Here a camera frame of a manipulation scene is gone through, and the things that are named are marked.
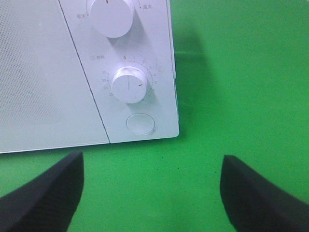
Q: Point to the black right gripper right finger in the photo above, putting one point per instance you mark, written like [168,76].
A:
[254,204]

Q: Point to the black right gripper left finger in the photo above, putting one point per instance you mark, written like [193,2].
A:
[48,202]

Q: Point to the white microwave door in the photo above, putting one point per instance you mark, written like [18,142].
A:
[45,98]

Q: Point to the round white door release button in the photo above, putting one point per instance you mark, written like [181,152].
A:
[140,123]

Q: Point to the white lower timer knob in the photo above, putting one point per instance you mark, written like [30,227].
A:
[129,85]

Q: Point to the white microwave oven body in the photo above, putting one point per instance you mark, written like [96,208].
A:
[148,46]

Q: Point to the white upper power knob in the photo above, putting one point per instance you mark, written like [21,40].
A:
[112,18]

